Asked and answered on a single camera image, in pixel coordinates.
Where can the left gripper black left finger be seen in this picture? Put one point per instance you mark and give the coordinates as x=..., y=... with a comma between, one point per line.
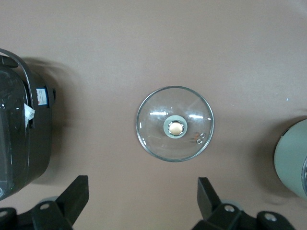
x=64, y=210

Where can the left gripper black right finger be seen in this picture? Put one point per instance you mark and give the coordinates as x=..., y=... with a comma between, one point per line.
x=216, y=215

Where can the glass pot lid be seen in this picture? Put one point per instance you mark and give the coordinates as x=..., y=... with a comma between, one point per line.
x=176, y=128

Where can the stainless steel pot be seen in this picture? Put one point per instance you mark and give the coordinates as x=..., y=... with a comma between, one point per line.
x=290, y=163

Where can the black rice cooker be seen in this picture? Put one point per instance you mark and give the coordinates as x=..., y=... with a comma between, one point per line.
x=14, y=131

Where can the brown table cover mat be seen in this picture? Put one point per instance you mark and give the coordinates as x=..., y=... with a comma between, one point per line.
x=153, y=43

